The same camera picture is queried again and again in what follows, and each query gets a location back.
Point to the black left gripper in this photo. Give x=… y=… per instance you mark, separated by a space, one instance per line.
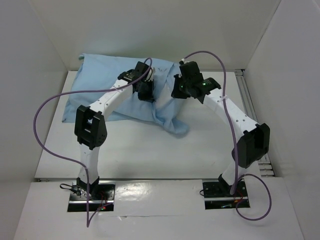
x=148 y=96

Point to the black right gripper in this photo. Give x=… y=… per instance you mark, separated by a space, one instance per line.
x=178 y=90

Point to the light blue pillowcase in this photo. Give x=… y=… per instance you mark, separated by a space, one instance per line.
x=99 y=72

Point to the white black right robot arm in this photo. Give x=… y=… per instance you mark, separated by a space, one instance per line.
x=250 y=139

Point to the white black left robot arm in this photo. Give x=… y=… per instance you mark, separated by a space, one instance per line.
x=90 y=121

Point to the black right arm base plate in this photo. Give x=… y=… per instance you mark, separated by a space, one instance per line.
x=216 y=198

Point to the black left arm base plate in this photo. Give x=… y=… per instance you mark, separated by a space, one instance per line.
x=102 y=198

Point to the aluminium frame rail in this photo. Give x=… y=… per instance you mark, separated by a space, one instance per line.
x=265 y=165

